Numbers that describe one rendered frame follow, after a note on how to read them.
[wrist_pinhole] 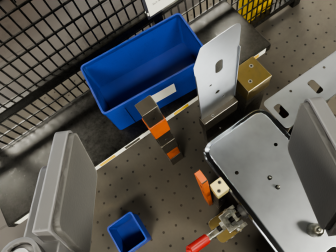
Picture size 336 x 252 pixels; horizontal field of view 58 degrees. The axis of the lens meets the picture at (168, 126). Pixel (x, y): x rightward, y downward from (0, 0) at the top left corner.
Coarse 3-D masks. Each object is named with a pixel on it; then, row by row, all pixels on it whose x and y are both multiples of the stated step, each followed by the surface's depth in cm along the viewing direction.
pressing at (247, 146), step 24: (240, 120) 85; (264, 120) 84; (216, 144) 84; (240, 144) 83; (264, 144) 82; (216, 168) 81; (240, 168) 81; (264, 168) 80; (288, 168) 79; (240, 192) 78; (264, 192) 78; (288, 192) 77; (264, 216) 76; (288, 216) 75; (312, 216) 74; (288, 240) 73; (312, 240) 72
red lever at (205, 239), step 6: (216, 228) 67; (204, 234) 65; (210, 234) 66; (216, 234) 66; (198, 240) 64; (204, 240) 64; (186, 246) 63; (192, 246) 62; (198, 246) 63; (204, 246) 64
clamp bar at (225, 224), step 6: (228, 210) 58; (234, 210) 70; (240, 210) 56; (222, 216) 57; (228, 216) 61; (234, 216) 57; (246, 216) 56; (222, 222) 57; (228, 222) 56; (234, 222) 63; (240, 222) 63; (222, 228) 57; (228, 228) 56; (234, 228) 56
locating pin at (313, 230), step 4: (308, 224) 73; (312, 224) 70; (316, 224) 69; (308, 228) 71; (312, 228) 69; (316, 228) 69; (320, 228) 68; (308, 232) 72; (312, 232) 70; (316, 232) 69; (320, 232) 68; (312, 236) 72; (316, 236) 69; (320, 236) 69
